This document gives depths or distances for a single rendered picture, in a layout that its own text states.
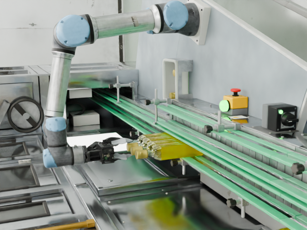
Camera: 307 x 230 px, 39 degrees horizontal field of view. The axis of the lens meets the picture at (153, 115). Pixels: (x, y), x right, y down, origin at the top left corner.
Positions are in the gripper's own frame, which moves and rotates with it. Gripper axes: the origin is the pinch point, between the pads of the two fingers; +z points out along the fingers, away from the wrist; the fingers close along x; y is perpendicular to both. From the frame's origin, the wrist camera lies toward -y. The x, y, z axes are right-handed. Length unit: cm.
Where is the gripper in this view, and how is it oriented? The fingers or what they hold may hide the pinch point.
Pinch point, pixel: (129, 147)
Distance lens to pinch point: 182.2
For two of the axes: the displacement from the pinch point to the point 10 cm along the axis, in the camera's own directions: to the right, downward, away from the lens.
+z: 9.3, -0.9, 3.5
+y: 3.6, 1.8, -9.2
